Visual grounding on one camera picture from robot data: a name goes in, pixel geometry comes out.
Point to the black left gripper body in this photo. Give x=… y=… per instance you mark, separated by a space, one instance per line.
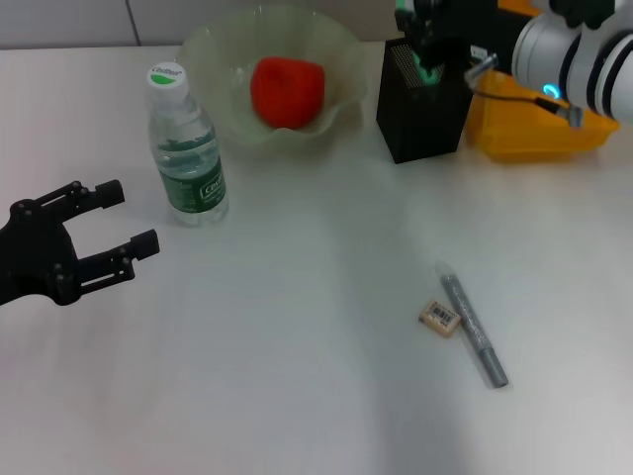
x=34 y=257

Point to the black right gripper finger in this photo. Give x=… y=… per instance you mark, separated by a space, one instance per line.
x=440 y=44
x=409 y=22

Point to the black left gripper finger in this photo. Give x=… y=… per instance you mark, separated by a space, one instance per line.
x=146 y=245
x=110 y=194

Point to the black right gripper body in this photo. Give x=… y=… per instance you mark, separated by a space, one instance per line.
x=475 y=25

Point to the mint green utility knife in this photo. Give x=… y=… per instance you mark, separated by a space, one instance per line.
x=429 y=76

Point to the clear water bottle green label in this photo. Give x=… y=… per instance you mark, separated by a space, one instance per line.
x=193 y=163

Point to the orange red foam fruit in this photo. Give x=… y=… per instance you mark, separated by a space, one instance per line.
x=287 y=94

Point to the beige eraser with barcode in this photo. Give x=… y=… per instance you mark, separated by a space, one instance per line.
x=440 y=319

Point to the grey marker pen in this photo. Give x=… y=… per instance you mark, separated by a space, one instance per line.
x=470 y=321

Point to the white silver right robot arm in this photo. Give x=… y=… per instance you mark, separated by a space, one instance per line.
x=569 y=49

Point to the black mesh pen holder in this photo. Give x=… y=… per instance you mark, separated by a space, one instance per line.
x=420 y=128

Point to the pale green glass fruit bowl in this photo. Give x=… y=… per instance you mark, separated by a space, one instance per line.
x=212 y=89

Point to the yellow plastic storage bin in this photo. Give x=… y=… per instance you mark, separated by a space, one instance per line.
x=519 y=138

